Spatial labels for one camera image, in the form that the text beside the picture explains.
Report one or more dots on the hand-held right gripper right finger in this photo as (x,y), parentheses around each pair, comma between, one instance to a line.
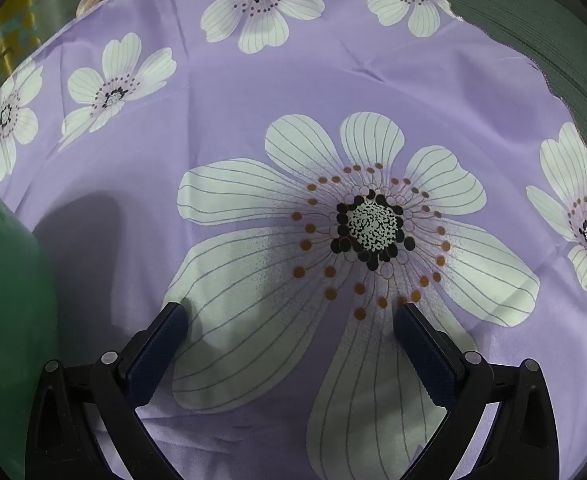
(423,360)

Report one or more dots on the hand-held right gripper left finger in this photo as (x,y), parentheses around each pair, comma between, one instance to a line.
(156,355)

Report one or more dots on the green plastic bowl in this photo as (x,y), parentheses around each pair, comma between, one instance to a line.
(3,285)

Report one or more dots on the purple floral cloth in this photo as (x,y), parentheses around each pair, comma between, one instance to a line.
(223,85)

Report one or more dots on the yellow patterned cloth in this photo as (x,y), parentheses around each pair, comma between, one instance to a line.
(11,25)

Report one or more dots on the grey sofa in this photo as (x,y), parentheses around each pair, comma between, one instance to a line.
(523,10)

